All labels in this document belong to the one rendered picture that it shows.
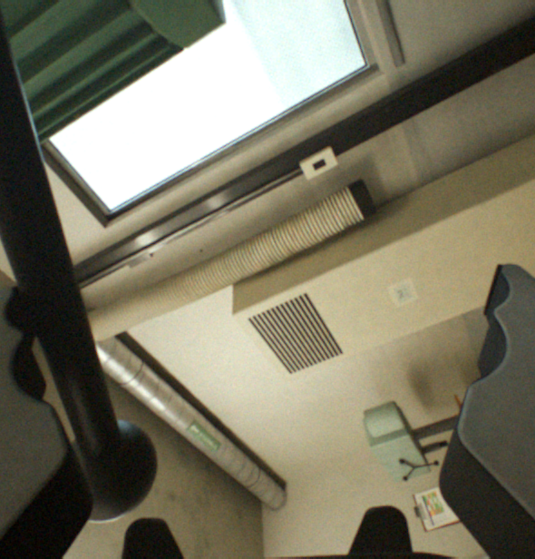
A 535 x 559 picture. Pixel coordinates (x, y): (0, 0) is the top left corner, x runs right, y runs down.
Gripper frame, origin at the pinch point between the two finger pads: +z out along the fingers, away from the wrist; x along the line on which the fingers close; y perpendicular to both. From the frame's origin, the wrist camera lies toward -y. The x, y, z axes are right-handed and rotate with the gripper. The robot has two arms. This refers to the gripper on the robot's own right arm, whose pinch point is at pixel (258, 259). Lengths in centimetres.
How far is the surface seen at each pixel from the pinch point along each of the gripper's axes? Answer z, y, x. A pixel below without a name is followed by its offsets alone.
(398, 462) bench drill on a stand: 121, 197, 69
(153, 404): 145, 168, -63
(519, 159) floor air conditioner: 141, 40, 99
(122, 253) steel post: 147, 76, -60
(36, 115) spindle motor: 8.7, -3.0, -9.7
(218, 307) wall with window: 159, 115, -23
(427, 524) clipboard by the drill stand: 120, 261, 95
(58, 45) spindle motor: 7.3, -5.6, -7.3
